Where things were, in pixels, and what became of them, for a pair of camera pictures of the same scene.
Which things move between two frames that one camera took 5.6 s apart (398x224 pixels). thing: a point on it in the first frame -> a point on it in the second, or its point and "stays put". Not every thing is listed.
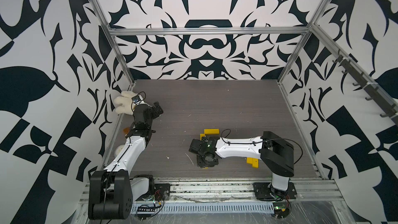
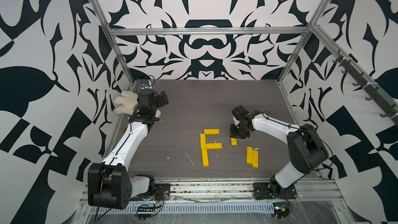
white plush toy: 123,103 stays put
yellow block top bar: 211,131 stays put
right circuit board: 281,209 stays put
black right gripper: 207,165 -> 232,134
